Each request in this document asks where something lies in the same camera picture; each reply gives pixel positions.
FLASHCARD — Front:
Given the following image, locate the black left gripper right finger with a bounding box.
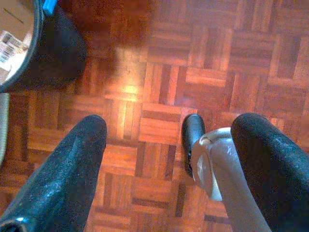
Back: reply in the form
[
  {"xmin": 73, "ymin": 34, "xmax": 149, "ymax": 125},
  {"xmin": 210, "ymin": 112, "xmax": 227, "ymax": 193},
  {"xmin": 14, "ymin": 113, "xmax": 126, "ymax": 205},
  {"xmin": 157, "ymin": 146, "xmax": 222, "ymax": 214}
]
[{"xmin": 230, "ymin": 112, "xmax": 309, "ymax": 232}]

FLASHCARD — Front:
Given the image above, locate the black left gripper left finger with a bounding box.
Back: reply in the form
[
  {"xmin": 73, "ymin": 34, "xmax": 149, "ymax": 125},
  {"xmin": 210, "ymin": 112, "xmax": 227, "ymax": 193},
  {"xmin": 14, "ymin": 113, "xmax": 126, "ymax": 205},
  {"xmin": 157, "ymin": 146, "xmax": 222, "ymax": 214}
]
[{"xmin": 0, "ymin": 115, "xmax": 108, "ymax": 232}]

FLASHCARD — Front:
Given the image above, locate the black robot left foot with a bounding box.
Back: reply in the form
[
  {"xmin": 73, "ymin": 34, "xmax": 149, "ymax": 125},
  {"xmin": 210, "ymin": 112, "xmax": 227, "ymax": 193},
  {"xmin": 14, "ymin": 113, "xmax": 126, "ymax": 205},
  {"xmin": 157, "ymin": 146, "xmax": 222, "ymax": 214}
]
[{"xmin": 181, "ymin": 114, "xmax": 206, "ymax": 178}]

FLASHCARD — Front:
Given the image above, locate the black trash bin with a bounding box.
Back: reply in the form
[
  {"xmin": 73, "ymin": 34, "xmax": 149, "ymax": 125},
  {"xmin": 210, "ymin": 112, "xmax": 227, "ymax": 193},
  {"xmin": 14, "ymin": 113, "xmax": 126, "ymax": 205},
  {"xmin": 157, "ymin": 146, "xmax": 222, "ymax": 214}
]
[{"xmin": 0, "ymin": 0, "xmax": 87, "ymax": 94}]

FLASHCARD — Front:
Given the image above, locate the brown cardboard box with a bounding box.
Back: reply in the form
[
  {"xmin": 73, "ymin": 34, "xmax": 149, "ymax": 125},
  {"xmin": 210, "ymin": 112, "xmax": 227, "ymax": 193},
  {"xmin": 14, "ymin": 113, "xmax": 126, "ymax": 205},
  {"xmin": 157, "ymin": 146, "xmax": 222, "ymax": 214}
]
[{"xmin": 0, "ymin": 0, "xmax": 37, "ymax": 85}]

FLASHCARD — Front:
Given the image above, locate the blue plastic item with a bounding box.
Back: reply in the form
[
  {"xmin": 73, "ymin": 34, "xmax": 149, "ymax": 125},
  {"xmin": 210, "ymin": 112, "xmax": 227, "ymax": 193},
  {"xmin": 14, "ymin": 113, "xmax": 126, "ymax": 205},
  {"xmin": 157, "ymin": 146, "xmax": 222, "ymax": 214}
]
[{"xmin": 42, "ymin": 0, "xmax": 58, "ymax": 15}]

